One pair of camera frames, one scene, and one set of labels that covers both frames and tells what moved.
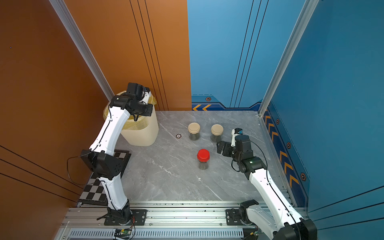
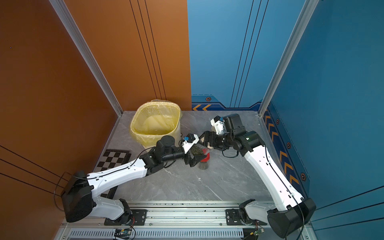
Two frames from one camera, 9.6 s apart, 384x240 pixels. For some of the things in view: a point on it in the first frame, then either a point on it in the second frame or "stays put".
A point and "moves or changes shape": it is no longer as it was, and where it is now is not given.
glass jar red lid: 203,155 stays put
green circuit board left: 122,233 stays put
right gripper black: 227,147 → 207,134
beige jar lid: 217,129 moves or changes shape
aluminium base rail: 164,221 stays put
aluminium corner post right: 307,11 stays put
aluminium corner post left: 63,13 stays put
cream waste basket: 106,111 → 151,120
